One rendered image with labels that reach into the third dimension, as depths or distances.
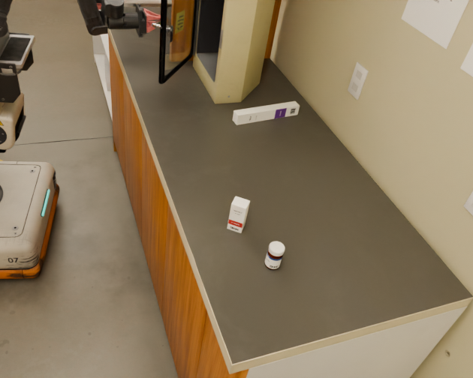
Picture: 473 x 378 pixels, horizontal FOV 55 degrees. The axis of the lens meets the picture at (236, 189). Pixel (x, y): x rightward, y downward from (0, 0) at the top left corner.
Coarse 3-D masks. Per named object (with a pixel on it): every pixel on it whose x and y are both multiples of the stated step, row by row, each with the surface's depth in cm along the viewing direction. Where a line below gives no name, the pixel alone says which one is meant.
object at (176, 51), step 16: (176, 0) 163; (192, 0) 176; (176, 16) 167; (192, 16) 182; (160, 32) 160; (176, 32) 172; (160, 48) 164; (176, 48) 177; (160, 64) 168; (176, 64) 182; (160, 80) 172
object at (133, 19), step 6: (138, 6) 162; (126, 12) 162; (132, 12) 163; (138, 12) 161; (126, 18) 161; (132, 18) 162; (138, 18) 162; (126, 24) 162; (132, 24) 162; (138, 24) 163; (138, 30) 166
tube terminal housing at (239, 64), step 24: (240, 0) 154; (264, 0) 163; (240, 24) 160; (264, 24) 173; (240, 48) 166; (264, 48) 184; (216, 72) 172; (240, 72) 173; (216, 96) 177; (240, 96) 181
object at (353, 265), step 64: (128, 64) 193; (192, 64) 201; (192, 128) 164; (256, 128) 170; (320, 128) 176; (192, 192) 138; (256, 192) 142; (320, 192) 147; (192, 256) 120; (256, 256) 122; (320, 256) 126; (384, 256) 129; (256, 320) 107; (320, 320) 110; (384, 320) 112
